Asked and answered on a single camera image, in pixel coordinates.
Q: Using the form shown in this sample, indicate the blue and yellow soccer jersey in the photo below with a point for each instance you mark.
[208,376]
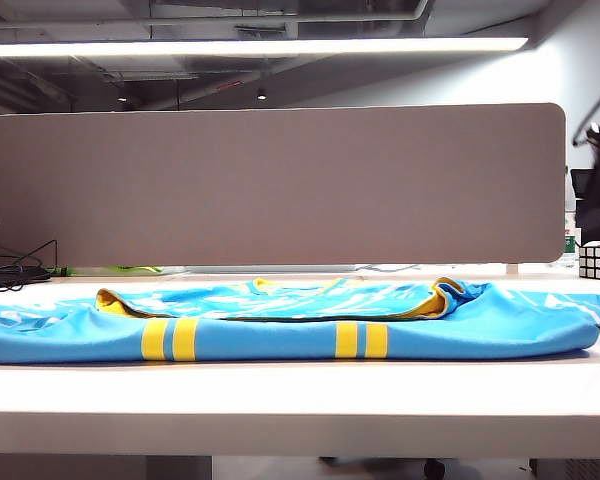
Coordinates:
[280,340]

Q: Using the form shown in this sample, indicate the brown fabric desk divider panel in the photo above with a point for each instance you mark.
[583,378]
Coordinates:
[280,185]

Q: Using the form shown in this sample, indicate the small ceiling spot light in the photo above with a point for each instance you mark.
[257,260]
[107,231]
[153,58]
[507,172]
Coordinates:
[122,99]
[261,94]

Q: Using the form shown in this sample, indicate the green object behind divider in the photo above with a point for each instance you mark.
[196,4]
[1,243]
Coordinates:
[130,270]

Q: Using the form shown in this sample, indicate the long white ceiling light strip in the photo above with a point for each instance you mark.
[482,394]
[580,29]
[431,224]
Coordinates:
[230,47]

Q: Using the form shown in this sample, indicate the black chair caster wheel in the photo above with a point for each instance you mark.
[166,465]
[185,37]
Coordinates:
[434,470]

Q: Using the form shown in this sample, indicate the clear bottle with green label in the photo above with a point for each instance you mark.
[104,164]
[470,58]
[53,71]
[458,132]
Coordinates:
[570,242]

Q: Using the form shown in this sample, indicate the black flat desk pad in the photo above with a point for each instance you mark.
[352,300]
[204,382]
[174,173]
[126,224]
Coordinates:
[10,275]

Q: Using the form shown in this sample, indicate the beige divider bracket foot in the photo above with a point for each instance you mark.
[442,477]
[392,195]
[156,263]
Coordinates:
[512,269]

